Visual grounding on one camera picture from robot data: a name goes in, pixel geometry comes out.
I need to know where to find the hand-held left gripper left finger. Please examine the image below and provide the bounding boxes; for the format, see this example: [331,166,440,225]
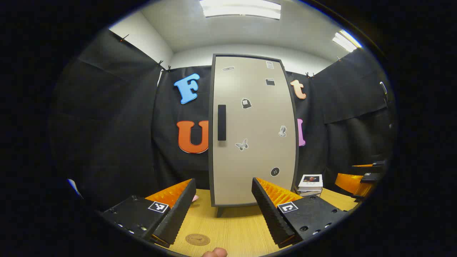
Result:
[99,178,197,248]

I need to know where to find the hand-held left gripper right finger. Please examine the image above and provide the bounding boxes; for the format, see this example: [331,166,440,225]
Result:
[252,177,348,249]

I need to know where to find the round brown coaster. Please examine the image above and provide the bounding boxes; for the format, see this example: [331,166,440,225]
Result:
[185,233,211,246]

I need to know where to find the black door handle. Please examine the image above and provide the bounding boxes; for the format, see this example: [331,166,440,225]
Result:
[218,105,227,141]

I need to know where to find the white photo cover book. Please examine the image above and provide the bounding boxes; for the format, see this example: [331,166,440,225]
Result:
[299,174,323,191]

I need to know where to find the black backdrop cloth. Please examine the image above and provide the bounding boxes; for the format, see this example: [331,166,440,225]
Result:
[50,29,395,211]

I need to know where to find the small ceiling light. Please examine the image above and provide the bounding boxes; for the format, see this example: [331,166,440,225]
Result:
[332,29,363,53]

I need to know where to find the long ceiling light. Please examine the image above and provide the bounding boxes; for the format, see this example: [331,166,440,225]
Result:
[199,0,282,20]

